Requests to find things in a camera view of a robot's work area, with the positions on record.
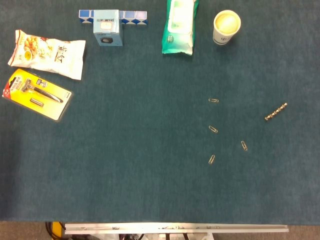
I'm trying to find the teal felt table cloth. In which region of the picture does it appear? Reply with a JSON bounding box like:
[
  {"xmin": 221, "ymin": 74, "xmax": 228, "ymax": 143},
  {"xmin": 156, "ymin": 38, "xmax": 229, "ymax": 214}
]
[{"xmin": 0, "ymin": 0, "xmax": 320, "ymax": 224}]

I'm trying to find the green wet wipes pack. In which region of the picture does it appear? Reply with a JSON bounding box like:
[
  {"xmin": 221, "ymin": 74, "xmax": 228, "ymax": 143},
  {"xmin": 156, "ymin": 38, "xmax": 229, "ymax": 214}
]
[{"xmin": 161, "ymin": 0, "xmax": 200, "ymax": 56}]

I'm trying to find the blue white snake cube puzzle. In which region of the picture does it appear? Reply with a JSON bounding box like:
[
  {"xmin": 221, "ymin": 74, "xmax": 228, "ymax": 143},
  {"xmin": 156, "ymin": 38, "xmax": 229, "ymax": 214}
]
[{"xmin": 78, "ymin": 9, "xmax": 148, "ymax": 26}]

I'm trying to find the light blue speaker box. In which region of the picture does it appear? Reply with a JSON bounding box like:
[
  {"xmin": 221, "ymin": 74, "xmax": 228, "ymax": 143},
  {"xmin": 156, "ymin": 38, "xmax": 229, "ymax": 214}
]
[{"xmin": 92, "ymin": 9, "xmax": 124, "ymax": 47}]

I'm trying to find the white paper cup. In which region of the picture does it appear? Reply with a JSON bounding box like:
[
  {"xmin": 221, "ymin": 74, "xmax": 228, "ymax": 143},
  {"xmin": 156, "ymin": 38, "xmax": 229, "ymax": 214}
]
[{"xmin": 212, "ymin": 9, "xmax": 242, "ymax": 46}]

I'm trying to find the white snack bag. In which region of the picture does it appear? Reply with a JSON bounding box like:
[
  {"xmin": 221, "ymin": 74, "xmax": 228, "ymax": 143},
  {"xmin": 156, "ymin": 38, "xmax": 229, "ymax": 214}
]
[{"xmin": 7, "ymin": 29, "xmax": 87, "ymax": 81}]

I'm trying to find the yellow razor blister pack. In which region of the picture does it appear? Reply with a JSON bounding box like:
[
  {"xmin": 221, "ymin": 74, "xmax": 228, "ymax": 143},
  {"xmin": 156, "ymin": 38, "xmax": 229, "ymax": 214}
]
[{"xmin": 1, "ymin": 68, "xmax": 73, "ymax": 123}]

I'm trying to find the aluminium frame rail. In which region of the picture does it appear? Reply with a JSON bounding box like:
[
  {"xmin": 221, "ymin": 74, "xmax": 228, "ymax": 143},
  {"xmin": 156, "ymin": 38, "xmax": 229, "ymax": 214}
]
[{"xmin": 64, "ymin": 222, "xmax": 289, "ymax": 235}]

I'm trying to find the yellow block under rail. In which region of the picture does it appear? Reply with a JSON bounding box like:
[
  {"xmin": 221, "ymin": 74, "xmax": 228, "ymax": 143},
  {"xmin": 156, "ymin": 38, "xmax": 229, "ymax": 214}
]
[{"xmin": 51, "ymin": 221, "xmax": 64, "ymax": 238}]

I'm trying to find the black cable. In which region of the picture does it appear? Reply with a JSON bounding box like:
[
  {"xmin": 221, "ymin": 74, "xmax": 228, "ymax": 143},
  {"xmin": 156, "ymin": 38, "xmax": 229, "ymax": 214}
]
[{"xmin": 45, "ymin": 221, "xmax": 59, "ymax": 239}]

